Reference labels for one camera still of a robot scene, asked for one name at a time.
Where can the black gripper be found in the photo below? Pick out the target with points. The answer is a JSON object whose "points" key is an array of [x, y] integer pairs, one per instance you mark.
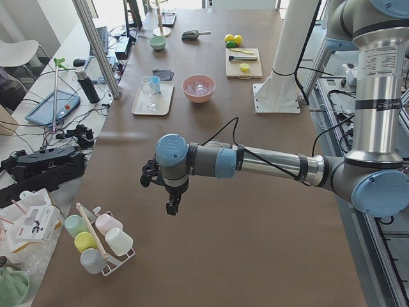
{"points": [[175, 192]]}

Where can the metal ice scoop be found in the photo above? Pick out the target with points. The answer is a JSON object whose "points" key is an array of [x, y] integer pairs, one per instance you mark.
{"points": [[193, 35]]}

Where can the white cup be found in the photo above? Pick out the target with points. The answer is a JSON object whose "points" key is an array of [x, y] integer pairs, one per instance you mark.
{"points": [[119, 241]]}

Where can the pink cup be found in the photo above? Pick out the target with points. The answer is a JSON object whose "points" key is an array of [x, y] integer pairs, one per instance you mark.
{"points": [[105, 222]]}

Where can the yellow cup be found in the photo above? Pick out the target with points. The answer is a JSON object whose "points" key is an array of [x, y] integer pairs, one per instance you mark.
{"points": [[84, 241]]}

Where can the grey blue cup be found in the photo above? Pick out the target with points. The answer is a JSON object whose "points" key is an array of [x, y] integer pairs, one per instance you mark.
{"points": [[92, 261]]}

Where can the mint green cup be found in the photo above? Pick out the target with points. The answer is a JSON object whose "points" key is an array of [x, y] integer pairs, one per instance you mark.
{"points": [[75, 224]]}

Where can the pile of ice cubes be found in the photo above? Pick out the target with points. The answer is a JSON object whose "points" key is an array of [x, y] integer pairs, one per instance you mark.
{"points": [[199, 88]]}

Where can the cream serving tray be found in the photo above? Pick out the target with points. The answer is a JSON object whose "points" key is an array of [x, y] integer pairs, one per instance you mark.
{"points": [[162, 101]]}

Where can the pink bowl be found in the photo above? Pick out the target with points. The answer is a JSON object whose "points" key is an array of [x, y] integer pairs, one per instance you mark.
{"points": [[203, 78]]}

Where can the clear wine glass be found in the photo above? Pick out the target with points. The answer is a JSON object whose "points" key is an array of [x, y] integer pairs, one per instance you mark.
{"points": [[147, 90]]}

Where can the grey folded cloth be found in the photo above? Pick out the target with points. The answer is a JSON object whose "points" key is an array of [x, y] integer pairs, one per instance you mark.
{"points": [[164, 75]]}

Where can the black equipment case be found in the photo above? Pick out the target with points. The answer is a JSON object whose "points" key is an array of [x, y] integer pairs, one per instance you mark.
{"points": [[43, 169]]}

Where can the white product box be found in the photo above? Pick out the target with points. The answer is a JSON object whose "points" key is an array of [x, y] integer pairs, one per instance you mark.
{"points": [[39, 224]]}

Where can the black water bottle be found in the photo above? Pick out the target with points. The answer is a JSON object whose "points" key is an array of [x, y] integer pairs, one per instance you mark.
{"points": [[87, 85]]}

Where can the bamboo cutting board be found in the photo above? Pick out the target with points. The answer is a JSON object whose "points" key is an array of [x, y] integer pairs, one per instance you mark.
{"points": [[233, 67]]}

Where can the half lemon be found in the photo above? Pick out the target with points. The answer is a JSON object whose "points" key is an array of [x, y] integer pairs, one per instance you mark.
{"points": [[244, 67]]}

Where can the steel muddler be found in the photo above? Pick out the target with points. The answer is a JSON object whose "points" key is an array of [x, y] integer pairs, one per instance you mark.
{"points": [[242, 58]]}

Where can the green bowl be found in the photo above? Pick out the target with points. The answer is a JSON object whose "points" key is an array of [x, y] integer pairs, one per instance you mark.
{"points": [[157, 43]]}

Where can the yellow plastic knife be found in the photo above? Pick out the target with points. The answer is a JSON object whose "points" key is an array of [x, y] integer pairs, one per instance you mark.
{"points": [[241, 51]]}

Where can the wooden mug tree stand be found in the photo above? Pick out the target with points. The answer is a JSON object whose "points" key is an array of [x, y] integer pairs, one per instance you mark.
{"points": [[160, 30]]}

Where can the whole lemon far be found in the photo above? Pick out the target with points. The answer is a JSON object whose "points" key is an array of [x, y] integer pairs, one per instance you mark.
{"points": [[229, 38]]}

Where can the green cloth bundle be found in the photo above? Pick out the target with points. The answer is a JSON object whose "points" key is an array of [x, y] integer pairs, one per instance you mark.
{"points": [[14, 283]]}

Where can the grabber stick green tip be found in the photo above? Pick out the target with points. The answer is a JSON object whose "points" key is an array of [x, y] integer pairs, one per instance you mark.
{"points": [[58, 64]]}

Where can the white chair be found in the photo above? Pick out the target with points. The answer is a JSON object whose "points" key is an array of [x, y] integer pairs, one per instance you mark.
{"points": [[18, 54]]}

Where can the white wire cup rack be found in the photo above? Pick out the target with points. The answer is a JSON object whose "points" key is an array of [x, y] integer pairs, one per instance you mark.
{"points": [[114, 262]]}

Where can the wooden rack handle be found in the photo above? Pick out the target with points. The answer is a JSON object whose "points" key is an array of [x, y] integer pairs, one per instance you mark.
{"points": [[99, 245]]}

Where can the white camera stand base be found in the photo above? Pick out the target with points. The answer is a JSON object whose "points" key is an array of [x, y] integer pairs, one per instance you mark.
{"points": [[279, 92]]}

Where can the black picture frame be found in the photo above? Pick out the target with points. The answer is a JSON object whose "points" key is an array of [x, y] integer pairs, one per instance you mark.
{"points": [[168, 19]]}

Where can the aluminium frame post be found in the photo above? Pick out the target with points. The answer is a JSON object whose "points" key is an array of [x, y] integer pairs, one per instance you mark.
{"points": [[84, 15]]}

